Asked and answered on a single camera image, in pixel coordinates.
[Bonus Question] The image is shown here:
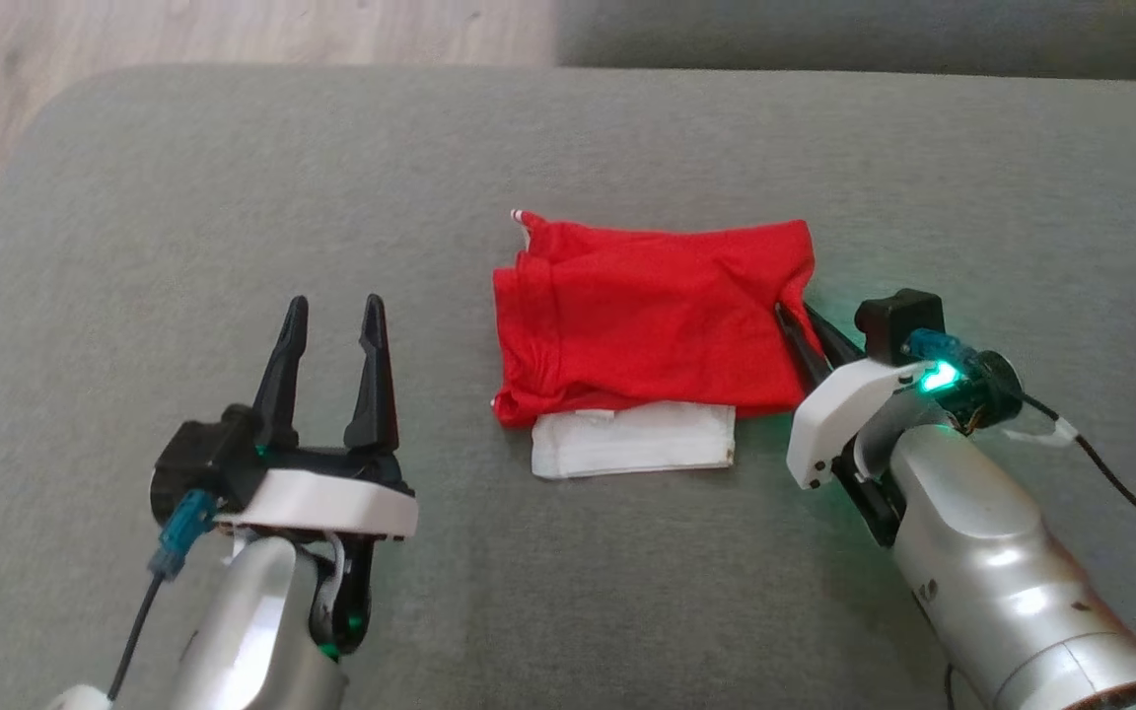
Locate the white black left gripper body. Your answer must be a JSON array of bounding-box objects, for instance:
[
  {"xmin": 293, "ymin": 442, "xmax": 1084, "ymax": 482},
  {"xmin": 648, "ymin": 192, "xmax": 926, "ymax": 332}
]
[{"xmin": 216, "ymin": 442, "xmax": 420, "ymax": 660}]

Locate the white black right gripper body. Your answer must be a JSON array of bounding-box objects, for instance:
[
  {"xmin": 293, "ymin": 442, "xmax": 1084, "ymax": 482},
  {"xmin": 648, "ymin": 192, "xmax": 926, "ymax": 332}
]
[{"xmin": 786, "ymin": 357, "xmax": 940, "ymax": 550}]

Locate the black right cable teal plug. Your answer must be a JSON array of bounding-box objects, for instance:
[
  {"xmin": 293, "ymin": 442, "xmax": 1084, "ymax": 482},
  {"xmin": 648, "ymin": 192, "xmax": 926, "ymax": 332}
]
[{"xmin": 903, "ymin": 329, "xmax": 1136, "ymax": 571}]

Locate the large grey sofa seat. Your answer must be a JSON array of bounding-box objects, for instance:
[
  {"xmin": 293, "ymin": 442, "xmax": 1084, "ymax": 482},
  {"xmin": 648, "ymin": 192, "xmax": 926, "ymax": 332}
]
[{"xmin": 0, "ymin": 63, "xmax": 1136, "ymax": 710}]

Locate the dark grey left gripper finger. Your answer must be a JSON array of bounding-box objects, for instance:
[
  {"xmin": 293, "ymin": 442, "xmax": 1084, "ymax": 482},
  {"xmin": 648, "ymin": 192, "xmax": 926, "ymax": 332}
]
[
  {"xmin": 251, "ymin": 295, "xmax": 312, "ymax": 457},
  {"xmin": 343, "ymin": 293, "xmax": 400, "ymax": 456}
]

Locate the black cable teal plug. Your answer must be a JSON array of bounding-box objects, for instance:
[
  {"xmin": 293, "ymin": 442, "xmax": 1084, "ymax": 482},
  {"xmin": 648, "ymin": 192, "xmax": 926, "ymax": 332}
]
[
  {"xmin": 107, "ymin": 489, "xmax": 221, "ymax": 703},
  {"xmin": 903, "ymin": 329, "xmax": 1136, "ymax": 571}
]

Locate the black left cable teal plug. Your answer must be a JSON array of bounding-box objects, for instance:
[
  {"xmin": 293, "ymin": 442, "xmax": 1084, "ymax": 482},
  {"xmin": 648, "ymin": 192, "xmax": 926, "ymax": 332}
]
[{"xmin": 107, "ymin": 489, "xmax": 221, "ymax": 703}]

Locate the red jersey with white sleeves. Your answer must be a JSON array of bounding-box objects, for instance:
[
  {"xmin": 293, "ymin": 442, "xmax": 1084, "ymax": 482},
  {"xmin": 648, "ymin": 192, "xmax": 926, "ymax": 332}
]
[{"xmin": 490, "ymin": 208, "xmax": 817, "ymax": 482}]

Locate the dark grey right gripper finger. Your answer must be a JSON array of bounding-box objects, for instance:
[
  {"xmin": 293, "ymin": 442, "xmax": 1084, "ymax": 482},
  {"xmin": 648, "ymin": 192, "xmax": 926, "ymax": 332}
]
[
  {"xmin": 802, "ymin": 303, "xmax": 867, "ymax": 368},
  {"xmin": 773, "ymin": 302, "xmax": 831, "ymax": 392}
]

